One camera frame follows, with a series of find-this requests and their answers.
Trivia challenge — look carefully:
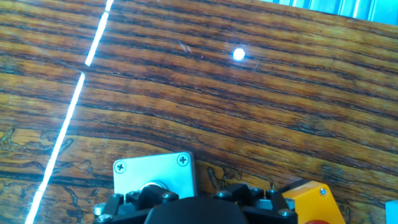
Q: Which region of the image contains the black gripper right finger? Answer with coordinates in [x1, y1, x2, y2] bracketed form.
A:
[212, 182, 300, 224]

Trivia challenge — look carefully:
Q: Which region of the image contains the orange box red button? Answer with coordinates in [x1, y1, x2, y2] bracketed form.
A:
[279, 179, 347, 224]

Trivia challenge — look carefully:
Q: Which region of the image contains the dark wooden board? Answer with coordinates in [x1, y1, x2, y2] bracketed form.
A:
[0, 0, 398, 224]

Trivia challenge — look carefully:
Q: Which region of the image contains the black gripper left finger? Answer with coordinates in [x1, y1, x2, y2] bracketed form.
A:
[93, 185, 181, 224]

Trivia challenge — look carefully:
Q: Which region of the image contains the grey box small red button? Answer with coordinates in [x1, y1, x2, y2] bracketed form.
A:
[112, 151, 200, 203]

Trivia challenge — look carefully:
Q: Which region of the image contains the yellow box green button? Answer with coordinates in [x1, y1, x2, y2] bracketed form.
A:
[384, 198, 398, 224]

